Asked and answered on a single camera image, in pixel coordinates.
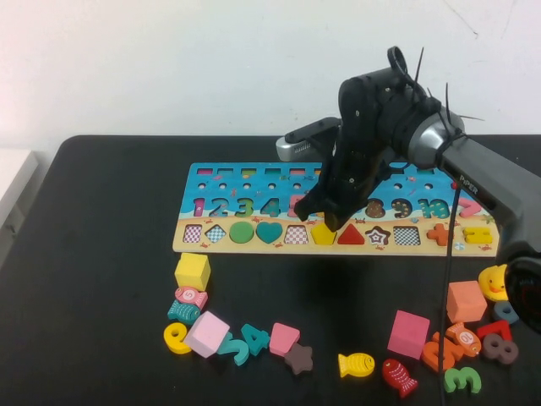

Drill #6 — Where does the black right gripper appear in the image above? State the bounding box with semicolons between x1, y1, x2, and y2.
294;70;418;232

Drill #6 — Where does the yellow pentagon piece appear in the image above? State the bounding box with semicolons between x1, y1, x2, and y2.
310;222;339;247

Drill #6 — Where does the red triangle piece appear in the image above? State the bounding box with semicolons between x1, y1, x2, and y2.
336;222;366;246

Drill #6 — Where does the teal heart piece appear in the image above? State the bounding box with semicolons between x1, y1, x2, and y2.
255;221;284;245

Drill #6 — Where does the blue wooden puzzle board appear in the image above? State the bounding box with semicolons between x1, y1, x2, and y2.
172;162;500;258

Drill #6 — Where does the green circle piece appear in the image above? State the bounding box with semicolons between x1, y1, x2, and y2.
228;221;255;246

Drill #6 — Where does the orange plus sign piece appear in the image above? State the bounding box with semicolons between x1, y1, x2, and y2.
425;222;451;247

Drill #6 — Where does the pink trapezoid piece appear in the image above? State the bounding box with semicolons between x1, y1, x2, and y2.
269;321;302;356

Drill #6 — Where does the teal number four piece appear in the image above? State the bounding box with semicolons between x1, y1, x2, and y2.
240;323;271;356

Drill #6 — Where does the brown star piece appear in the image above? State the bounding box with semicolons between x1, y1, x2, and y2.
283;342;314;376

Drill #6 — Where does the pink greater-than sign piece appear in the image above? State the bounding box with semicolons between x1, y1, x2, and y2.
458;198;483;218

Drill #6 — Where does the yellow equals sign piece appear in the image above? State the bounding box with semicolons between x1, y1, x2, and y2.
462;227;492;244

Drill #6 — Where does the teal number two piece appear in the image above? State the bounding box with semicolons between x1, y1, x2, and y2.
216;332;250;366

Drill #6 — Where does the orange number ten piece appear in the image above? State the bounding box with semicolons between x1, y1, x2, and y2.
421;332;457;374

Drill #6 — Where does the yellow number six piece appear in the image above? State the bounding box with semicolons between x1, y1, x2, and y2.
162;321;194;355

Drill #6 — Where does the grey-blue number nine piece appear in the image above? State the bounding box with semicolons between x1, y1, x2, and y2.
493;300;520;326

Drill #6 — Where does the red number seven piece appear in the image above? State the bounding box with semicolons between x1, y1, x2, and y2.
476;320;513;343

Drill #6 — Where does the brown number eight piece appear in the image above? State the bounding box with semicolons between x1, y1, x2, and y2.
481;333;520;365

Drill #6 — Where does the green number three piece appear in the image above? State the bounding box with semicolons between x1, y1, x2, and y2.
443;366;483;396

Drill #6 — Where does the yellow wooden cube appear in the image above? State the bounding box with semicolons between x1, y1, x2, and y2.
173;252;211;292

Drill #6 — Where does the hot pink wooden cube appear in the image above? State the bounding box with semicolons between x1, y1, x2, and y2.
386;310;431;361

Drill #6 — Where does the yellow wooden fish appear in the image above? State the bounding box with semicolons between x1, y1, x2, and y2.
337;352;376;379

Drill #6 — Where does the pink fish number five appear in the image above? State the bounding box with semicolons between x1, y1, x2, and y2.
174;285;210;310

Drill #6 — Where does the salmon wooden cube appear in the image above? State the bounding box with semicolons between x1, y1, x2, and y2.
446;280;489;325

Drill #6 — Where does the light pink wooden cube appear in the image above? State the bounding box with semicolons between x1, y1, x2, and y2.
183;310;232;359

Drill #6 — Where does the teal wooden fish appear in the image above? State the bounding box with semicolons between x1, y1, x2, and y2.
167;299;201;326

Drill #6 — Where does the red wooden fish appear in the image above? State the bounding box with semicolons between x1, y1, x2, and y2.
381;358;419;399

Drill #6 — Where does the yellow rubber duck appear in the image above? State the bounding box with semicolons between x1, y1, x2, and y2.
478;264;508;303

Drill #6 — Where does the orange fish number ten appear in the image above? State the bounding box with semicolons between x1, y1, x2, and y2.
445;321;483;357

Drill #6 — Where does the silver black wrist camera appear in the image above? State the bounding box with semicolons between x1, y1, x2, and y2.
275;118;343;162

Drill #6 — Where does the black hanging cable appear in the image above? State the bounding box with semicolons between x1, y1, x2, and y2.
439;179;462;406

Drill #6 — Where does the black cable loop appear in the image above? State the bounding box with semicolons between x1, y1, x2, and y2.
386;45;410;77

